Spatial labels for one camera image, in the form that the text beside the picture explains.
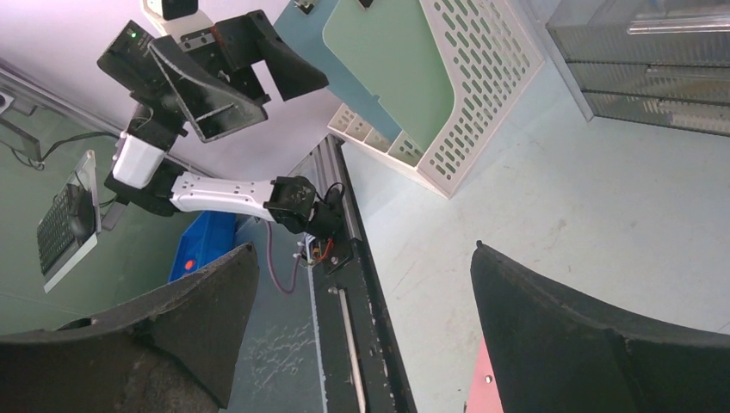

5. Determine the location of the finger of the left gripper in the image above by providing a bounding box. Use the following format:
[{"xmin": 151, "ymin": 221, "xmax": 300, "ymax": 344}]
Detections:
[
  {"xmin": 148, "ymin": 35, "xmax": 269, "ymax": 143},
  {"xmin": 213, "ymin": 9, "xmax": 329, "ymax": 102}
]

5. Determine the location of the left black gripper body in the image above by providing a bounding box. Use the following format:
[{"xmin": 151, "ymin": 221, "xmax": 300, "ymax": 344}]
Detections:
[{"xmin": 96, "ymin": 21, "xmax": 268, "ymax": 143}]

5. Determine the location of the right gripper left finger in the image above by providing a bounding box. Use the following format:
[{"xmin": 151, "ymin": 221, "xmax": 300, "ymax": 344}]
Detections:
[{"xmin": 1, "ymin": 243, "xmax": 260, "ymax": 412}]

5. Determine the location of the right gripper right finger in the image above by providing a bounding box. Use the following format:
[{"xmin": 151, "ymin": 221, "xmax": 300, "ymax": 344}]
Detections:
[{"xmin": 471, "ymin": 243, "xmax": 729, "ymax": 412}]

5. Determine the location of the blue clipboard sheet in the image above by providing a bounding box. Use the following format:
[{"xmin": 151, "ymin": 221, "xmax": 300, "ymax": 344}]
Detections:
[{"xmin": 274, "ymin": 1, "xmax": 402, "ymax": 147}]

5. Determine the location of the metal clipboard clip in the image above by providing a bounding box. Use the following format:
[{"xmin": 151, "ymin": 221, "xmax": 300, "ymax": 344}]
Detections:
[{"xmin": 294, "ymin": 0, "xmax": 317, "ymax": 15}]

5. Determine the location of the pink clipboard sheet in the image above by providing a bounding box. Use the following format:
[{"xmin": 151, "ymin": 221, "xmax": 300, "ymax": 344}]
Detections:
[{"xmin": 464, "ymin": 340, "xmax": 504, "ymax": 413}]

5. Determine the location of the green clipboard sheet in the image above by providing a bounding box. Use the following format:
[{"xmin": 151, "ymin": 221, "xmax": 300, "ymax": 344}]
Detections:
[{"xmin": 323, "ymin": 0, "xmax": 454, "ymax": 150}]

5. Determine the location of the clear plastic drawer box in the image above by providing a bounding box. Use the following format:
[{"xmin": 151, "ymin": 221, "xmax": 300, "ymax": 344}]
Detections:
[{"xmin": 546, "ymin": 1, "xmax": 729, "ymax": 136}]

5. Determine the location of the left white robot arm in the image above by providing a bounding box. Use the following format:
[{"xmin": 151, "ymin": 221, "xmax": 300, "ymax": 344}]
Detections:
[{"xmin": 97, "ymin": 1, "xmax": 343, "ymax": 239}]

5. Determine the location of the blue plastic bin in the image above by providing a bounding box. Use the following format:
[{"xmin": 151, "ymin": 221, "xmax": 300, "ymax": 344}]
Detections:
[{"xmin": 168, "ymin": 211, "xmax": 236, "ymax": 282}]

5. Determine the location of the white black keyboard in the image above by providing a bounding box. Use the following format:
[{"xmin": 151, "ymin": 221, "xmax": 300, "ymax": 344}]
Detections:
[{"xmin": 36, "ymin": 150, "xmax": 101, "ymax": 293}]

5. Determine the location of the white plastic file rack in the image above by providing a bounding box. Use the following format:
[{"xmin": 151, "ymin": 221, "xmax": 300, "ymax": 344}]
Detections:
[{"xmin": 329, "ymin": 1, "xmax": 543, "ymax": 198}]

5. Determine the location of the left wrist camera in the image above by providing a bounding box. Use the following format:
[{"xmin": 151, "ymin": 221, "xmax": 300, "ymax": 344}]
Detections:
[{"xmin": 139, "ymin": 0, "xmax": 213, "ymax": 40}]

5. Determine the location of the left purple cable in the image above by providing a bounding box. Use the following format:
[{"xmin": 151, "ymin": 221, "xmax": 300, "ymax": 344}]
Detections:
[{"xmin": 264, "ymin": 220, "xmax": 303, "ymax": 296}]

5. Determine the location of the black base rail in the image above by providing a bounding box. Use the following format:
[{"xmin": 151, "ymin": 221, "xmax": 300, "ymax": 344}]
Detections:
[{"xmin": 300, "ymin": 134, "xmax": 417, "ymax": 412}]

